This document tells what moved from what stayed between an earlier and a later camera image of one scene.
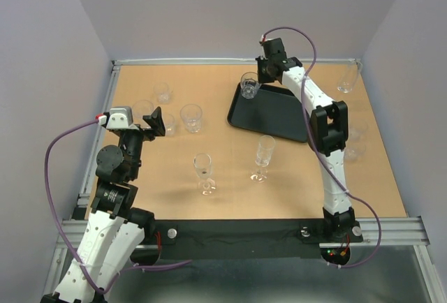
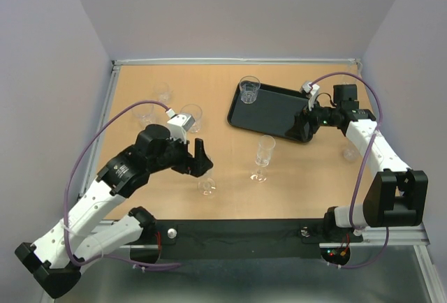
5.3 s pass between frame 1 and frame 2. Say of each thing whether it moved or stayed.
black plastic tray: stayed
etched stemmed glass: stayed
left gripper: moved
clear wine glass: stayed
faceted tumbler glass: moved
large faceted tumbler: stayed
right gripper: moved
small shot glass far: stayed
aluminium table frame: stayed
